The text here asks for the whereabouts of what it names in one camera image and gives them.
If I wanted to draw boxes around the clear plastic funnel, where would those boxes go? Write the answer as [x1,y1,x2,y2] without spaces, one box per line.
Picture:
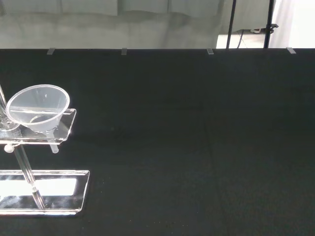
[5,84,71,154]

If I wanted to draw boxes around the clear acrylic funnel stand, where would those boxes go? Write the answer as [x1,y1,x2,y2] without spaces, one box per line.
[0,85,91,217]

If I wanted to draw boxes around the black bench cloth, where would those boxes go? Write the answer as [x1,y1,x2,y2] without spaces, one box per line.
[0,48,315,236]

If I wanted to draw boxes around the grey curtain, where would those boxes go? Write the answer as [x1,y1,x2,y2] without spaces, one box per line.
[0,0,233,50]

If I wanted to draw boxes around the thin black tripod pole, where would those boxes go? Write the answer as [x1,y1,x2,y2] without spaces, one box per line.
[225,0,237,49]

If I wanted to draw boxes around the black tripod pole with clamp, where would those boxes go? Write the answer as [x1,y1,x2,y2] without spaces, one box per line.
[264,0,280,49]

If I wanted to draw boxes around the black floor cable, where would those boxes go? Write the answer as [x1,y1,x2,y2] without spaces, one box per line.
[237,29,248,49]

